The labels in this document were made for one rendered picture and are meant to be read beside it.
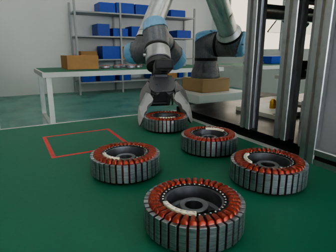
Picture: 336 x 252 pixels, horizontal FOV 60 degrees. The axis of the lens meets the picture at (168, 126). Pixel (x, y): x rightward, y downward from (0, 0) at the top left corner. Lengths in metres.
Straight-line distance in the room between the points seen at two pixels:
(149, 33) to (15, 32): 6.40
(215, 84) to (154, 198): 1.18
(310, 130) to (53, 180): 0.44
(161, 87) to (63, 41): 6.56
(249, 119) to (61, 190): 0.43
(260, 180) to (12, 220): 0.32
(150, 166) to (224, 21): 0.98
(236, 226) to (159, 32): 0.67
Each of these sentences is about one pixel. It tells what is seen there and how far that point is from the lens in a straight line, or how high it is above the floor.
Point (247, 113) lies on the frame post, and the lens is 0.69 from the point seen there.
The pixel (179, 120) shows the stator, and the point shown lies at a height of 0.78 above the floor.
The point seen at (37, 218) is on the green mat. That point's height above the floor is 0.75.
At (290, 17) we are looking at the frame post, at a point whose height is 1.00.
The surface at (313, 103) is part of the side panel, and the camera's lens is 0.57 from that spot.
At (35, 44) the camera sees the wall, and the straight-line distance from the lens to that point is 7.22.
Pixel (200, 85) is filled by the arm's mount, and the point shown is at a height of 0.78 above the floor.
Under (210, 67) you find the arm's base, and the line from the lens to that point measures 1.48.
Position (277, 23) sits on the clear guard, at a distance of 1.08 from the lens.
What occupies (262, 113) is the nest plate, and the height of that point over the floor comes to 0.78.
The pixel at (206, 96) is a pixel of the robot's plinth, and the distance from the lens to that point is 1.36.
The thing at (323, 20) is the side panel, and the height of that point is 0.99.
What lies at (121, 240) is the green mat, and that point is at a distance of 0.33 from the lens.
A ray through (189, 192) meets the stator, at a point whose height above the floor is 0.78.
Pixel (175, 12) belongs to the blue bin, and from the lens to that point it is 7.73.
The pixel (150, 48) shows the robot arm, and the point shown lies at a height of 0.95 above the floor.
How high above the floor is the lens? 0.94
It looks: 14 degrees down
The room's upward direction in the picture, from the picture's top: straight up
